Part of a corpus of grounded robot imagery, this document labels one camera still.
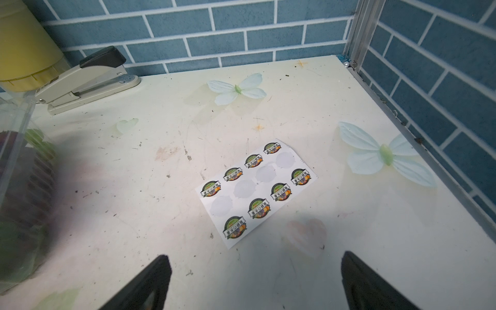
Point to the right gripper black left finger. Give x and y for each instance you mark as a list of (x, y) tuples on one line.
[(147, 290)]

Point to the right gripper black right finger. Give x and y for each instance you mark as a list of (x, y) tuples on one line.
[(365, 289)]

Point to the white fruit sticker sheet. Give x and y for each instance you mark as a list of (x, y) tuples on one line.
[(246, 194)]

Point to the clear box of blueberries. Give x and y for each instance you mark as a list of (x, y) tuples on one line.
[(28, 181)]

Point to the grey desk stapler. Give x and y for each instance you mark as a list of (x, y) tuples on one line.
[(99, 75)]

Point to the yellow pen cup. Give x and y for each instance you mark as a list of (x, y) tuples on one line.
[(29, 57)]

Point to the aluminium corner post right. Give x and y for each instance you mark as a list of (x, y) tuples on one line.
[(364, 23)]

